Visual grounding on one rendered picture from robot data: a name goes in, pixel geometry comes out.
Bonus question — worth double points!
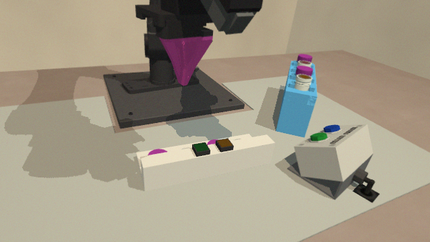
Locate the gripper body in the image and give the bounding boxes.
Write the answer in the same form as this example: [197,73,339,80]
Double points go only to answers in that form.
[135,4,213,40]

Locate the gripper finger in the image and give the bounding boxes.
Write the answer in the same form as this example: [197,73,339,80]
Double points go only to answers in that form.
[160,37,197,86]
[176,36,213,85]

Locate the cream long bar with two dark lamps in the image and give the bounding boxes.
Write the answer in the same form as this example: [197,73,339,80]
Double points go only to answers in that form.
[136,134,275,191]

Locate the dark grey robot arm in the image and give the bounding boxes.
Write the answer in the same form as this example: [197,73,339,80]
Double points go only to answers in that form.
[122,0,263,94]

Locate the blue rectangular tube holder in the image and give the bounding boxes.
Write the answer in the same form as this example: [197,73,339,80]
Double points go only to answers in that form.
[276,60,317,137]

